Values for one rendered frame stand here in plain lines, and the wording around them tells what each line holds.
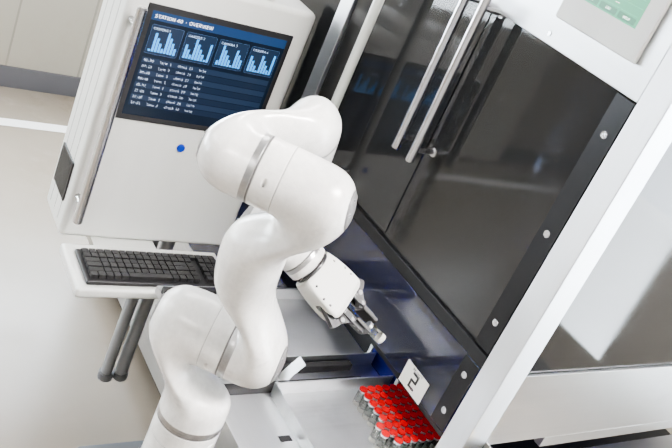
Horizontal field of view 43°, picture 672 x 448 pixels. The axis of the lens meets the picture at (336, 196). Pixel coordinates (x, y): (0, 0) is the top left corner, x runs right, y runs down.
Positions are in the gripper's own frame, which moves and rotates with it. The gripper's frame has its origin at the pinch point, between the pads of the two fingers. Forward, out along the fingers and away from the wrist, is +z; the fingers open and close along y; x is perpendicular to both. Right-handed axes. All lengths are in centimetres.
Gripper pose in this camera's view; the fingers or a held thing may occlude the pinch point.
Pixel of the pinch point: (362, 320)
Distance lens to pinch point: 168.4
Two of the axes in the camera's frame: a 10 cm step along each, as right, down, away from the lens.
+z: 6.6, 7.1, 2.7
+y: -4.9, 6.7, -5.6
